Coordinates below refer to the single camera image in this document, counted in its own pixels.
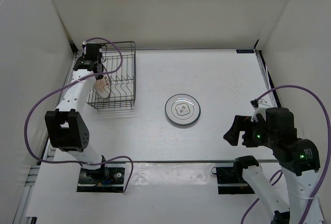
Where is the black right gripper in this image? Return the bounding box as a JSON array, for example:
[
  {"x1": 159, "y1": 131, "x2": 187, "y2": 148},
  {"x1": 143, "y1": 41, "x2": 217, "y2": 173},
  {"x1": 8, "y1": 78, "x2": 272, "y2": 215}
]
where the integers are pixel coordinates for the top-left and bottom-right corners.
[{"x1": 222, "y1": 115, "x2": 277, "y2": 148}]

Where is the white plate orange sunburst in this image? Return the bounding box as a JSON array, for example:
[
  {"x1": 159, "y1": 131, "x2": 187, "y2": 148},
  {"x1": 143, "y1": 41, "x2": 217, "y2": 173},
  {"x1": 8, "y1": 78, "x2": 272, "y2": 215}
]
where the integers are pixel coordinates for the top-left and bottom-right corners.
[{"x1": 93, "y1": 76, "x2": 111, "y2": 99}]

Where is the white plate green flower outline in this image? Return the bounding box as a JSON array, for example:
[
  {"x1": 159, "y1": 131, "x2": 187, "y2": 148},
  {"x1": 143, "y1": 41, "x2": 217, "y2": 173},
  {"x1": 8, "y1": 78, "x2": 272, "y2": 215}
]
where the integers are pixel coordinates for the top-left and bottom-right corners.
[{"x1": 164, "y1": 99, "x2": 202, "y2": 127}]

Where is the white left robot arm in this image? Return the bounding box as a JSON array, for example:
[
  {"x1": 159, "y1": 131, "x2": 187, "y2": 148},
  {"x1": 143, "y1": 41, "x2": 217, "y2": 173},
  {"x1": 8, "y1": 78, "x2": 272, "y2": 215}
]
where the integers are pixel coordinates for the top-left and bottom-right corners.
[{"x1": 44, "y1": 43, "x2": 109, "y2": 183}]

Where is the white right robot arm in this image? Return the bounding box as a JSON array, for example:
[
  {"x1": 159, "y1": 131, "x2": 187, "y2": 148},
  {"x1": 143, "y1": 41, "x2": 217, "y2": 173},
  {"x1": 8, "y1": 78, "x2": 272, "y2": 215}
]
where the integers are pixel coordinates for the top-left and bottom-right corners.
[{"x1": 223, "y1": 108, "x2": 323, "y2": 223}]

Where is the metal wire dish rack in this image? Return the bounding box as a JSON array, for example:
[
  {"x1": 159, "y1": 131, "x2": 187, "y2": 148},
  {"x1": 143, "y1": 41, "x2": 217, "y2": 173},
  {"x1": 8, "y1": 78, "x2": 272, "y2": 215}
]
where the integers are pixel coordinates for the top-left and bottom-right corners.
[{"x1": 86, "y1": 41, "x2": 136, "y2": 110}]

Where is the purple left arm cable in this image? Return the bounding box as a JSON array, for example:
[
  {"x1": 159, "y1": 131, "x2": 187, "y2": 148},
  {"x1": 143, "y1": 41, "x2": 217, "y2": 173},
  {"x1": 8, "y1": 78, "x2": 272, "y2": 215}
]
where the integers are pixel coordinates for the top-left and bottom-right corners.
[{"x1": 24, "y1": 37, "x2": 134, "y2": 193}]

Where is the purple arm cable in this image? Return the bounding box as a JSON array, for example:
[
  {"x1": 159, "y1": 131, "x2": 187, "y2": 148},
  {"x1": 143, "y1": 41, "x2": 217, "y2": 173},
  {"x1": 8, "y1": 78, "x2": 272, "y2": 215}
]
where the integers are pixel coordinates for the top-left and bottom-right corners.
[
  {"x1": 24, "y1": 37, "x2": 134, "y2": 193},
  {"x1": 239, "y1": 85, "x2": 331, "y2": 224}
]

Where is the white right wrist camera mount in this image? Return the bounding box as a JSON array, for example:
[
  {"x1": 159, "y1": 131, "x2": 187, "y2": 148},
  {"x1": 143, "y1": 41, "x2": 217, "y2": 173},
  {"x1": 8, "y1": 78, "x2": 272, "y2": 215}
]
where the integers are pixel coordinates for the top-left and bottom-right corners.
[{"x1": 250, "y1": 99, "x2": 271, "y2": 122}]

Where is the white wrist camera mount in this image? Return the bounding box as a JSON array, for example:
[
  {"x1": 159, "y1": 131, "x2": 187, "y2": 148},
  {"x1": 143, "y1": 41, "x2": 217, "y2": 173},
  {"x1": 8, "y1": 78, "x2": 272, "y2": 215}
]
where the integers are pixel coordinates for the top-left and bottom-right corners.
[
  {"x1": 82, "y1": 43, "x2": 105, "y2": 63},
  {"x1": 250, "y1": 99, "x2": 271, "y2": 122}
]

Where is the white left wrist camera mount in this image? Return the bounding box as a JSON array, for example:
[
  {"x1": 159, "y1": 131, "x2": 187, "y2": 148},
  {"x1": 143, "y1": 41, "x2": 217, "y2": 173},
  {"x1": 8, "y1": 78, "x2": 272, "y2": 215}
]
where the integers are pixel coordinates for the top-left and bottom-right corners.
[{"x1": 82, "y1": 43, "x2": 105, "y2": 63}]

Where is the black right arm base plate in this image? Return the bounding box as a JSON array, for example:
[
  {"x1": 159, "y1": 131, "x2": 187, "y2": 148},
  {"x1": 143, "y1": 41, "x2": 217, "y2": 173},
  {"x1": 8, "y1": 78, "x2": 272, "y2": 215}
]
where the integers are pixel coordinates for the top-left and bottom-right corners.
[{"x1": 211, "y1": 167, "x2": 254, "y2": 195}]

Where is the metal rail front bar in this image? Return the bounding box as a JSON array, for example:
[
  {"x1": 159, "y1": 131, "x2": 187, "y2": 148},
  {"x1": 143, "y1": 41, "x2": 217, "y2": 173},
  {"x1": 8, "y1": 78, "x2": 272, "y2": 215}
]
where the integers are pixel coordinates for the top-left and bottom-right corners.
[{"x1": 42, "y1": 158, "x2": 282, "y2": 163}]

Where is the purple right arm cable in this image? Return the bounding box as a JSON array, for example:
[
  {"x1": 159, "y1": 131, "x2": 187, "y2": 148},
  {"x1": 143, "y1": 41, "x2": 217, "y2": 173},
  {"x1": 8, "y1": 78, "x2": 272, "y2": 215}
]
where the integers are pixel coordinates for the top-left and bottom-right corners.
[{"x1": 239, "y1": 85, "x2": 331, "y2": 224}]

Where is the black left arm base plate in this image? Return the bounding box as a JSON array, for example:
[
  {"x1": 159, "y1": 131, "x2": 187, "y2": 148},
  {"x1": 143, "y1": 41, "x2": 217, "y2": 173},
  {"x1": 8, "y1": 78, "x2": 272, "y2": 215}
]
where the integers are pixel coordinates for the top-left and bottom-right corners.
[{"x1": 77, "y1": 164, "x2": 125, "y2": 193}]

